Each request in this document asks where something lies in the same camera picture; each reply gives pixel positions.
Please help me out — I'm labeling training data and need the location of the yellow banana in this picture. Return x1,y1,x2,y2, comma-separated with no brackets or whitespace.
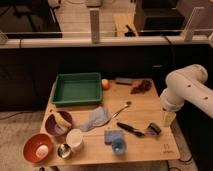
54,112,71,128

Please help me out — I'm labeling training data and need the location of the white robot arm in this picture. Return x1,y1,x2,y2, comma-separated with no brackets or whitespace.
160,64,213,127

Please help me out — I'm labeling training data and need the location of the blue plastic cup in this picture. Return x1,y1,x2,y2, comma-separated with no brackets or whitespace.
112,139,127,155

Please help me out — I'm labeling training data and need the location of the white paper cup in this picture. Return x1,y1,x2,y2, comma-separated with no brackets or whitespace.
66,129,83,151

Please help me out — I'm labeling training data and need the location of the small steel cup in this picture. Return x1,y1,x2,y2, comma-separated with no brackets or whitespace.
57,144,72,159

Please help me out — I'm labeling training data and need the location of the wooden board table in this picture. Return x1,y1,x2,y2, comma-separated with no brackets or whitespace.
36,80,180,166

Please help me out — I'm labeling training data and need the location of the metal spoon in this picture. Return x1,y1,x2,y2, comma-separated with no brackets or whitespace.
111,101,132,119

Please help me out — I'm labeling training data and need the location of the dark rectangular block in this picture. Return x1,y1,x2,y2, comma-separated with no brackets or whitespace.
115,77,133,85

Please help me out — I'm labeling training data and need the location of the blue sponge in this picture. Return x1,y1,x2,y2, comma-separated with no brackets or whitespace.
104,130,123,145

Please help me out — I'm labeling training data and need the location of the light blue cloth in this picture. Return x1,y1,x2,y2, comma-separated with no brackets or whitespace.
78,106,111,132

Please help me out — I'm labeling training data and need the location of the orange fruit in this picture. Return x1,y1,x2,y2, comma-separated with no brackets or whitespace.
101,79,110,90

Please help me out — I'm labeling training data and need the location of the black tool on shelf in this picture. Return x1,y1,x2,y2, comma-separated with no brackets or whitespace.
124,25,136,37

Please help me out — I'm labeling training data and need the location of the green plastic tray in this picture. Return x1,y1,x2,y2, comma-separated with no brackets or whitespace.
51,73,103,107

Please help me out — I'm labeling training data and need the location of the black box on shelf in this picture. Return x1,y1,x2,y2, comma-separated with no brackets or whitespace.
134,0,185,31

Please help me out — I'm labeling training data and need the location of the purple bowl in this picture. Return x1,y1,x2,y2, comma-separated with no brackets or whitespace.
45,111,73,136

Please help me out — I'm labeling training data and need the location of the white egg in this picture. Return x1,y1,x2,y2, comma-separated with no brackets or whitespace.
36,145,48,157

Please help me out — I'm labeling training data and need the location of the orange bowl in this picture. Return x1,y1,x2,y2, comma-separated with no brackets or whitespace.
23,133,53,163

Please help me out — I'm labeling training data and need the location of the right grey metal post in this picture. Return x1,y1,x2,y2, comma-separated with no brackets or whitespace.
181,7,205,41

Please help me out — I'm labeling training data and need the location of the grey metal post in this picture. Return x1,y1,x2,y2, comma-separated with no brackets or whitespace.
181,7,205,41
90,8,100,44

